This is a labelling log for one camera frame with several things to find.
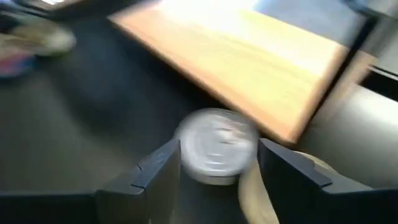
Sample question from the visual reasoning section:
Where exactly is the black metal rig frame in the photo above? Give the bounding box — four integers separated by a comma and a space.
360, 67, 398, 102

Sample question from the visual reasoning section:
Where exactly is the beige curved strip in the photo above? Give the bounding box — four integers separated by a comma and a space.
238, 151, 338, 224

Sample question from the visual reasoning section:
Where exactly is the green label seafood can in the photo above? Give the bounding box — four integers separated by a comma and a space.
173, 107, 261, 187

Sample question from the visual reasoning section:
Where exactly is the blue label seafood can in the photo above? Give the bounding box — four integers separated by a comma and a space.
7, 21, 78, 57
0, 49, 37, 79

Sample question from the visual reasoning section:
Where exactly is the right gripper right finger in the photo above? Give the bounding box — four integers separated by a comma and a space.
257, 138, 398, 224

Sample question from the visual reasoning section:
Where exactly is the black table mat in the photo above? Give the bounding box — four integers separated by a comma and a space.
0, 12, 398, 224

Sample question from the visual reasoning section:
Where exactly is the wooden shelf with black frame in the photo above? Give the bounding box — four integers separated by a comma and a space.
107, 0, 379, 146

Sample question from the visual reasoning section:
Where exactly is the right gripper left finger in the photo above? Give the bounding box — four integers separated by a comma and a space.
0, 139, 182, 224

